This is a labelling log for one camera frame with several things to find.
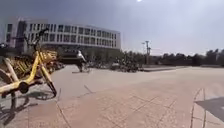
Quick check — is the row of parked bicycles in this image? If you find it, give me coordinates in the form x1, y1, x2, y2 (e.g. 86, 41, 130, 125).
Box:
89, 58, 144, 74

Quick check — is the beige stone paved plaza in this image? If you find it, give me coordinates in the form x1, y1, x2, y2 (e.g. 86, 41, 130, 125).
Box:
0, 64, 224, 128

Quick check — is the person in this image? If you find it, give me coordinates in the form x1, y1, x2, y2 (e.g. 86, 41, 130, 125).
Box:
75, 49, 88, 72

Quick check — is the pole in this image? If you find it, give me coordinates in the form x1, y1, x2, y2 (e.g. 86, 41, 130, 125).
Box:
141, 40, 152, 65

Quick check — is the white building with window rows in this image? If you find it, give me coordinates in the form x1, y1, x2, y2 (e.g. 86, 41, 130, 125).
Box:
4, 20, 122, 55

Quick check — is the row of yellow bicycles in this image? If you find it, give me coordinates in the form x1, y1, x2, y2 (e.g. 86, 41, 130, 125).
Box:
0, 49, 66, 80

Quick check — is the yellow bicycle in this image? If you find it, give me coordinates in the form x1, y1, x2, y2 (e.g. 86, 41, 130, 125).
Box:
0, 28, 58, 101

